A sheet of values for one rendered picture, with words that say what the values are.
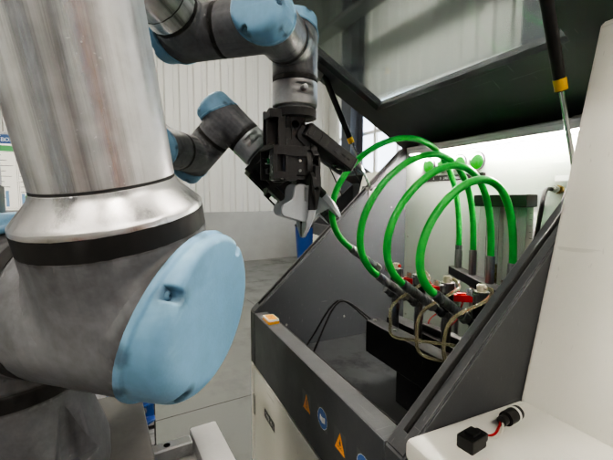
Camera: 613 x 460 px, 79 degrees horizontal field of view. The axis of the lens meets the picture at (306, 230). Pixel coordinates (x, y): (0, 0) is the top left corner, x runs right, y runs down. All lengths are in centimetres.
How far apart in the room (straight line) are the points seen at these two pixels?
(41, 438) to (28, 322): 13
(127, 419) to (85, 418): 10
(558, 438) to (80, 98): 61
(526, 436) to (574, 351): 14
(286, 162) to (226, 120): 23
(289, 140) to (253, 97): 725
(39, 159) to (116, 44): 7
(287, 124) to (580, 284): 49
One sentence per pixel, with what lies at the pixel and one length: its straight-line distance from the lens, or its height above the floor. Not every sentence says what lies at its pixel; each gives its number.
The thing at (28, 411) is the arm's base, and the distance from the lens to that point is 38.
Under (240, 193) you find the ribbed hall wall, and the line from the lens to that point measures 751.
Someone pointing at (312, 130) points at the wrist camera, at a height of 139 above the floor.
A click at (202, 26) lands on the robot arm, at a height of 151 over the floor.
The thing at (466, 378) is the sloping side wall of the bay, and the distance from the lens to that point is 59.
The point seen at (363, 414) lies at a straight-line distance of 64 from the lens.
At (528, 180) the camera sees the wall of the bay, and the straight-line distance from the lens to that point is 102.
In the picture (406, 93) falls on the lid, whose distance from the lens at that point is 114.
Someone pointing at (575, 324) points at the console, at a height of 111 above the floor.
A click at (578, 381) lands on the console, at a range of 65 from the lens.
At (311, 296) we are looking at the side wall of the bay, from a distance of 116.
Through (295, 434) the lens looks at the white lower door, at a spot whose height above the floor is 76.
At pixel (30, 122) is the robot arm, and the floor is 132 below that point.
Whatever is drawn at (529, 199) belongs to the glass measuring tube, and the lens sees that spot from 98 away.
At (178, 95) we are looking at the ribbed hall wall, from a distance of 748.
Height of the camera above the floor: 128
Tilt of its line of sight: 5 degrees down
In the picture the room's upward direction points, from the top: straight up
